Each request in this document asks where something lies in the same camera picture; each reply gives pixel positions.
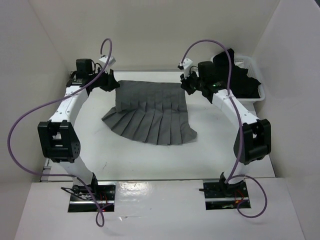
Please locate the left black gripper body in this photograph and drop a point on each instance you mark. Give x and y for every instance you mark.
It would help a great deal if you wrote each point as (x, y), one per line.
(104, 81)

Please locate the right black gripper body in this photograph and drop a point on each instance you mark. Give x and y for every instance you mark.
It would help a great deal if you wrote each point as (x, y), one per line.
(193, 82)

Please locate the grey pleated skirt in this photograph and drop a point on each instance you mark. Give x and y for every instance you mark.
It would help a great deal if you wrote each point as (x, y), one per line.
(150, 112)

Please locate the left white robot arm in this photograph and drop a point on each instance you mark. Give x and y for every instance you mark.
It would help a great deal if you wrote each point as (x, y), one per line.
(58, 139)

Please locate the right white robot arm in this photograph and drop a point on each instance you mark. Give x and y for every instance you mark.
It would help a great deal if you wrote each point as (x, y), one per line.
(253, 138)

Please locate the black skirt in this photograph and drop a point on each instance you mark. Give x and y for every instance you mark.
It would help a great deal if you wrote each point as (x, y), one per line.
(241, 85)

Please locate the white plastic basket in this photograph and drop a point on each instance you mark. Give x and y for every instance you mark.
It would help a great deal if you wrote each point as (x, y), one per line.
(246, 62)

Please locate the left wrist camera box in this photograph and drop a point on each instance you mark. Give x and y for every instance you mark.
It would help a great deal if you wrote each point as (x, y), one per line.
(110, 60)

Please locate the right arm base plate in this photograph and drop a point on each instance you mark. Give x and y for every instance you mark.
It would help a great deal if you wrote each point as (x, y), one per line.
(217, 196)

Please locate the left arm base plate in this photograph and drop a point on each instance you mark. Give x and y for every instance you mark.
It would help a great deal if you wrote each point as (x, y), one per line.
(81, 201)

